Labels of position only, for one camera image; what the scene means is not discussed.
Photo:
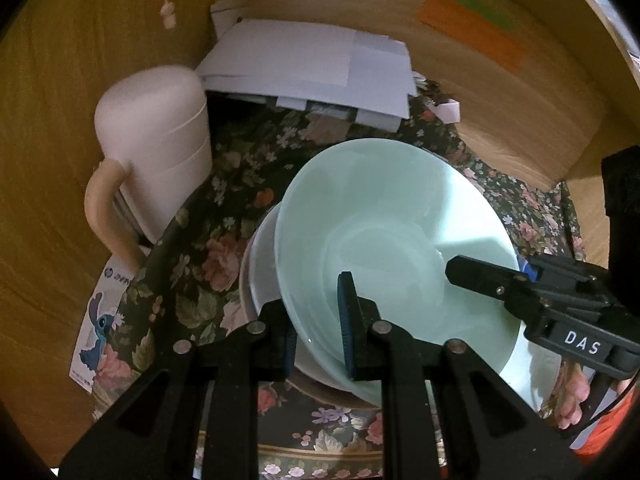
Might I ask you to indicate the orange and green sticky notes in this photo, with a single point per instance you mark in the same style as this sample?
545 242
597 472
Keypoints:
475 35

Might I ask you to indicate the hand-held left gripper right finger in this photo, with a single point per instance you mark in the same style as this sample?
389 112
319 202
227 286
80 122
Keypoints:
346 325

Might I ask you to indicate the mint green bowl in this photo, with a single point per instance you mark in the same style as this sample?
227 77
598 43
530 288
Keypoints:
400 220

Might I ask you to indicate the person's right hand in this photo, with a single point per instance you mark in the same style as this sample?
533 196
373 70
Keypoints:
570 400

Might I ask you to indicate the stack of white papers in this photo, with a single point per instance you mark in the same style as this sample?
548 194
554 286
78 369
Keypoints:
300 60

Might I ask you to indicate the pale pink bowl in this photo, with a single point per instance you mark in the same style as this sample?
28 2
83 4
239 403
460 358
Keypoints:
325 394

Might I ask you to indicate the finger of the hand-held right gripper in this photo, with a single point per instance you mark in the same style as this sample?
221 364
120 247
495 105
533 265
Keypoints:
560 272
480 277

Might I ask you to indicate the dark floral tablecloth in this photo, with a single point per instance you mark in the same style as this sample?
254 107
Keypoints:
225 200

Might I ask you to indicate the person's right forearm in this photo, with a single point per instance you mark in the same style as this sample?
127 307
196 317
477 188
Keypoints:
607 425

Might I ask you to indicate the cartoon printed card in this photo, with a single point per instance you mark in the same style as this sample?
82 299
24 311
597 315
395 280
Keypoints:
100 320

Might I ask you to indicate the green sticky note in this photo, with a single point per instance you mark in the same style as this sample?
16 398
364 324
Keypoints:
475 5

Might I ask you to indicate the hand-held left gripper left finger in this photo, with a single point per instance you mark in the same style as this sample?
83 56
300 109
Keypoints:
290 347

